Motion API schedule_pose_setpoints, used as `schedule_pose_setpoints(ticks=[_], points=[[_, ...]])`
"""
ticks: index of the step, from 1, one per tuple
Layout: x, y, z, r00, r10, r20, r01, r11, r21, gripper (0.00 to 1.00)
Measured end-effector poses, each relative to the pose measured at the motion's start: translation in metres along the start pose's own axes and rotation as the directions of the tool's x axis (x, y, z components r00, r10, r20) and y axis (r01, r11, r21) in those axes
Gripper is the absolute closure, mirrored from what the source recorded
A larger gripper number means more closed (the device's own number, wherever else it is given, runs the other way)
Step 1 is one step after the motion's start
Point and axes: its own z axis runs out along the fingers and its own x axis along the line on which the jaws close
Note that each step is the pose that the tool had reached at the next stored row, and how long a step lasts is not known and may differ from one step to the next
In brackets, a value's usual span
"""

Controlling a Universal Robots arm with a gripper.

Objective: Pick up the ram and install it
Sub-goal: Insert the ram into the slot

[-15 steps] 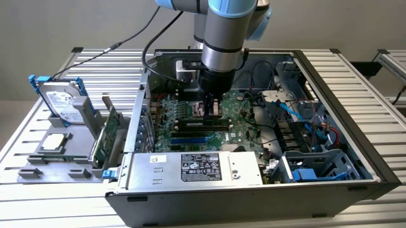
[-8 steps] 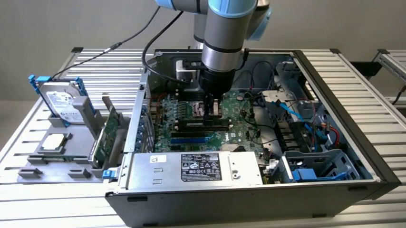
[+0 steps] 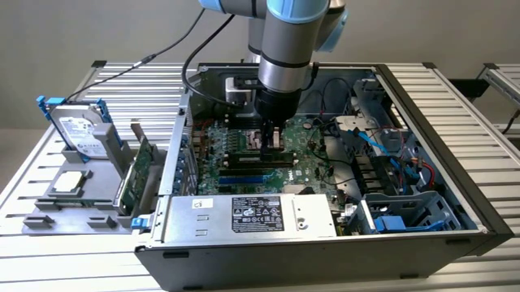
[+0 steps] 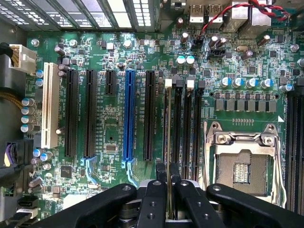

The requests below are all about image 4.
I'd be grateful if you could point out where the RAM slot with black latch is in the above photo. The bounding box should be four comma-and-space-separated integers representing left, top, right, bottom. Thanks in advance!
173, 78, 185, 179
194, 80, 206, 184

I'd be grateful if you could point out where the RAM slot with white latch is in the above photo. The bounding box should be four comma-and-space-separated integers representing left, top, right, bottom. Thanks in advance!
184, 79, 195, 181

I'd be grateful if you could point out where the RAM memory stick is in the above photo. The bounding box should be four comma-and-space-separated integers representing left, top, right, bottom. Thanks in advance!
163, 78, 173, 167

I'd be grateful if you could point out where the square black chip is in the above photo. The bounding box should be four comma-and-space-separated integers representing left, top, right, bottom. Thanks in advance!
60, 165, 73, 179

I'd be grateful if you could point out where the silver CPU socket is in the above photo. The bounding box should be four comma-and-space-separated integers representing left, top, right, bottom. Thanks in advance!
204, 121, 288, 207

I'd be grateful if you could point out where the grey SATA plug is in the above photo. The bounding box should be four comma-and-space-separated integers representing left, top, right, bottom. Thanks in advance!
6, 209, 39, 228

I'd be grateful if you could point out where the green motherboard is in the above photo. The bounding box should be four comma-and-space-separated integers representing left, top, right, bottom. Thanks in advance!
23, 0, 304, 228

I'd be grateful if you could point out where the long black expansion slot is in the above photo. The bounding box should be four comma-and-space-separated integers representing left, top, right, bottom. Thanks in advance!
143, 70, 157, 162
83, 69, 98, 159
64, 68, 79, 157

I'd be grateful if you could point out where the blue expansion slot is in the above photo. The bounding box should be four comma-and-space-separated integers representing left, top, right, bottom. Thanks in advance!
122, 69, 136, 161

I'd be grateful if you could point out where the white PCI expansion slot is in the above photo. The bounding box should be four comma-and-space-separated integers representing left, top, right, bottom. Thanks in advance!
40, 62, 61, 149

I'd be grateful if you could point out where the short black expansion slot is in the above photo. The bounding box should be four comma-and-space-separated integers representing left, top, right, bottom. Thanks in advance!
104, 69, 117, 95

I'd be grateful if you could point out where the black fan header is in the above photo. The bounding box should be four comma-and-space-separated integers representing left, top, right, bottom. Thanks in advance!
206, 48, 226, 60

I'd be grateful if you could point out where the small black fan plug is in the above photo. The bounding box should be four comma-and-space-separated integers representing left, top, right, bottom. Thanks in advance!
191, 35, 206, 50

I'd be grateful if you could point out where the white power connector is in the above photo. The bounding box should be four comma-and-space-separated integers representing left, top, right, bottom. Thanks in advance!
9, 44, 38, 76

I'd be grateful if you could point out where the silver network port block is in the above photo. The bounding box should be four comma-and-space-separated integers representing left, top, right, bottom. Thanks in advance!
223, 0, 273, 40

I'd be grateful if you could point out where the silver USB port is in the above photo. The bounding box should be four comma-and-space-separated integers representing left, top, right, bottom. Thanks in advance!
189, 3, 205, 24
208, 3, 224, 24

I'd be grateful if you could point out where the silver wire locking lever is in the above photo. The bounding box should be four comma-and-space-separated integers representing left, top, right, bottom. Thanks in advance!
203, 121, 215, 190
272, 135, 288, 208

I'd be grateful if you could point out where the black flat cable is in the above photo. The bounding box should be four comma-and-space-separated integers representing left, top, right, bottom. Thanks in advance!
0, 163, 33, 182

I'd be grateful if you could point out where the purple wire connector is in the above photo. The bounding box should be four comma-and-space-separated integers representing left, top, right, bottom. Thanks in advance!
4, 142, 18, 168

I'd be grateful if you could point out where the yellow braided cable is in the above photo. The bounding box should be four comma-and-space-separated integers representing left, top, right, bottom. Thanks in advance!
0, 91, 24, 110

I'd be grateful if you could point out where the red and black twisted wire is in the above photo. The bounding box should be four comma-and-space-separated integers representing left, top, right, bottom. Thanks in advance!
200, 0, 292, 39

